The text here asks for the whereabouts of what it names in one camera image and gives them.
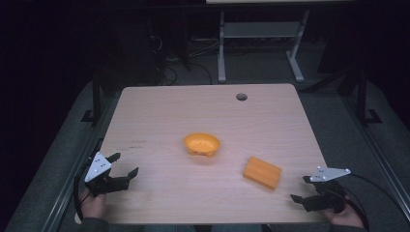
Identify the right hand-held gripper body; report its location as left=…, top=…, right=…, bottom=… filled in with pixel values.
left=303, top=165, right=352, bottom=215

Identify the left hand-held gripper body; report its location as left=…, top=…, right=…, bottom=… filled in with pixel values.
left=83, top=151, right=131, bottom=198

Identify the orange rectangular block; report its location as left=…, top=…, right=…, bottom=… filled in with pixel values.
left=242, top=156, right=283, bottom=191

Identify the orange bowl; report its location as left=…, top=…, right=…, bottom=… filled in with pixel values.
left=182, top=131, right=222, bottom=160

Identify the person's right hand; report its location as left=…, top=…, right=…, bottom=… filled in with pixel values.
left=322, top=194, right=366, bottom=229

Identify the person's left hand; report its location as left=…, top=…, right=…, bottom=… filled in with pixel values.
left=79, top=188, right=107, bottom=220

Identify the black metal stand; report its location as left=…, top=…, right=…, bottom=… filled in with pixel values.
left=353, top=68, right=384, bottom=127
left=79, top=71, right=104, bottom=126

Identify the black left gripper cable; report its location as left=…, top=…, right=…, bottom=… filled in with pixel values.
left=73, top=138, right=104, bottom=222

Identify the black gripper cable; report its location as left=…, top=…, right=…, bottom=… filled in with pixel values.
left=341, top=173, right=408, bottom=232
left=73, top=138, right=104, bottom=222

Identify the aluminium floor rail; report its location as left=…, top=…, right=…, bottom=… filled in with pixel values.
left=40, top=93, right=112, bottom=232
left=339, top=93, right=410, bottom=214

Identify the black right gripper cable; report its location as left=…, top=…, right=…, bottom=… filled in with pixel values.
left=341, top=173, right=408, bottom=232

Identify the bundle of floor cables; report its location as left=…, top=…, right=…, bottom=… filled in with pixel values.
left=146, top=30, right=223, bottom=87

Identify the white metal table frame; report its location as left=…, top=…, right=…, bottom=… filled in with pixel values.
left=217, top=9, right=311, bottom=84

